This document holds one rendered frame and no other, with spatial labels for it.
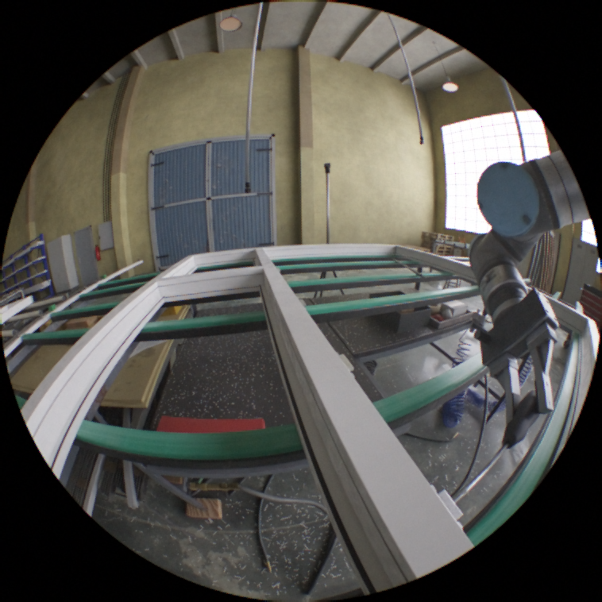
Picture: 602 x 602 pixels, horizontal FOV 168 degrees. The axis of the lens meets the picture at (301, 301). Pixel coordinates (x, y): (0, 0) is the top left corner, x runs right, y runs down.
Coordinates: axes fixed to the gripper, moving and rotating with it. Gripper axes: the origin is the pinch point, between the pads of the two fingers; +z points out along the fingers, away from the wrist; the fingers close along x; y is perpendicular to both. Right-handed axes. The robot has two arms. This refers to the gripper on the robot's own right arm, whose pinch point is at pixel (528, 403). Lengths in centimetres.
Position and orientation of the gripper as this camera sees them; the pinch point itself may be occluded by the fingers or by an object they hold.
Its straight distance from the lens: 31.3
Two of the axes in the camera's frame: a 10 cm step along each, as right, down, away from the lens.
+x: 1.2, -6.2, -7.7
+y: -9.1, -3.8, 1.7
